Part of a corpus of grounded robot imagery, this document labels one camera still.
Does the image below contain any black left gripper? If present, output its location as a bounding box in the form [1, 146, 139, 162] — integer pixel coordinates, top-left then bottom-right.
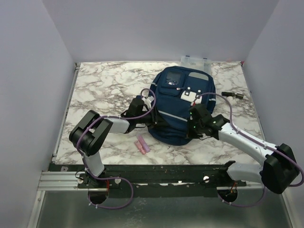
[135, 106, 169, 129]

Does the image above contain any pink highlighter pen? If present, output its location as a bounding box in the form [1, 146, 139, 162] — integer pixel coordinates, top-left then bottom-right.
[137, 134, 150, 153]

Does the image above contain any navy blue student backpack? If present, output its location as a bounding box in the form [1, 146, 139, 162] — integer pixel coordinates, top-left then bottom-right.
[148, 66, 216, 146]

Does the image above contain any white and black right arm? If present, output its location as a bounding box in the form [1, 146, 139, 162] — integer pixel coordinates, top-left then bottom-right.
[188, 104, 300, 194]

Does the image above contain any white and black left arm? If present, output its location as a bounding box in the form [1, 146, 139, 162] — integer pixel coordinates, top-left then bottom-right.
[69, 96, 169, 188]

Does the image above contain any black and white cylinder tool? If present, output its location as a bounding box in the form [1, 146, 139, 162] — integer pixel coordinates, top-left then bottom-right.
[221, 92, 244, 99]

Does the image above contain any clear plastic screw organiser box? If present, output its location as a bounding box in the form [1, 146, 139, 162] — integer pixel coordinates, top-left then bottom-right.
[180, 56, 212, 74]

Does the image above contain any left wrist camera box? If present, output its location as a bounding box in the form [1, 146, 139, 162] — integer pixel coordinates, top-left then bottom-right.
[142, 95, 155, 109]

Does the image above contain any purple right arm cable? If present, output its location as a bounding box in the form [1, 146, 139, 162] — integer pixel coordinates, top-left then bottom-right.
[193, 93, 304, 207]

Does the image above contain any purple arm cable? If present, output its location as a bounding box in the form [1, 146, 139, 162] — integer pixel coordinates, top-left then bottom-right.
[76, 88, 134, 209]
[193, 93, 304, 207]

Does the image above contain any aluminium front mounting rail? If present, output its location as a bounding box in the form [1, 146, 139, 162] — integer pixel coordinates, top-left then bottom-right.
[26, 163, 295, 228]

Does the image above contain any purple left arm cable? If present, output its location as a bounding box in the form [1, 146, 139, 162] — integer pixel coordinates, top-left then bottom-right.
[76, 88, 134, 209]

